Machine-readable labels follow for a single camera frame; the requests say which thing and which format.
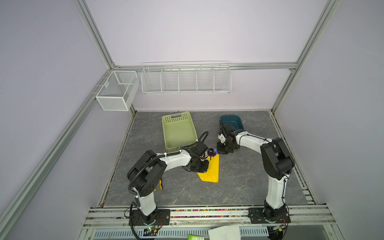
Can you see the small white wire basket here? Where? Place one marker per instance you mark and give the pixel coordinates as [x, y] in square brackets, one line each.
[118, 91]

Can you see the purple metal spoon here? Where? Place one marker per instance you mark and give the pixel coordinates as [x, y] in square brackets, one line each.
[212, 152]

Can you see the yellow black pliers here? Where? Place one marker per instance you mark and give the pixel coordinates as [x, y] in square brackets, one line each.
[161, 184]

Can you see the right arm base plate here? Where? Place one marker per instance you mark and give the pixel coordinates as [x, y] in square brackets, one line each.
[269, 216]

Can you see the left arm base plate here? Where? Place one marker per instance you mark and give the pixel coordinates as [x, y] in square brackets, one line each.
[160, 217]

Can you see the white paper sheet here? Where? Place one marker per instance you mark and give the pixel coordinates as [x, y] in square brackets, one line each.
[225, 233]

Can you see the yellow paper napkin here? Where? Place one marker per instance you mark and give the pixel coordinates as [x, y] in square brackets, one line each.
[212, 174]

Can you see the light green perforated basket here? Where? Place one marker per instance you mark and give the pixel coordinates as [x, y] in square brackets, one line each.
[179, 130]

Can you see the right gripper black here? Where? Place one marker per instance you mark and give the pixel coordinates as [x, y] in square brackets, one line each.
[220, 151]

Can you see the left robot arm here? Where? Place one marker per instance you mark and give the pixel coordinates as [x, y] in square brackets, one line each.
[147, 172]

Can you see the teal plastic tray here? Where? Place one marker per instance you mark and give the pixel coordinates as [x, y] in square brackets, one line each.
[233, 120]

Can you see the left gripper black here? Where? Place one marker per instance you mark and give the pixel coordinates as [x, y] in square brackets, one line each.
[203, 169]

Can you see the green small object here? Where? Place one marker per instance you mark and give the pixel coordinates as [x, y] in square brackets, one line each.
[192, 237]

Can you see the long white wire shelf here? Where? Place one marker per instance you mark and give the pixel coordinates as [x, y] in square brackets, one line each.
[186, 77]

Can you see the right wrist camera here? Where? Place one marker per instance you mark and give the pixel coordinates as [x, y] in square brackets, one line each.
[222, 138]

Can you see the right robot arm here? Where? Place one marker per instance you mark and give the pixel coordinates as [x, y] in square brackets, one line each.
[277, 162]

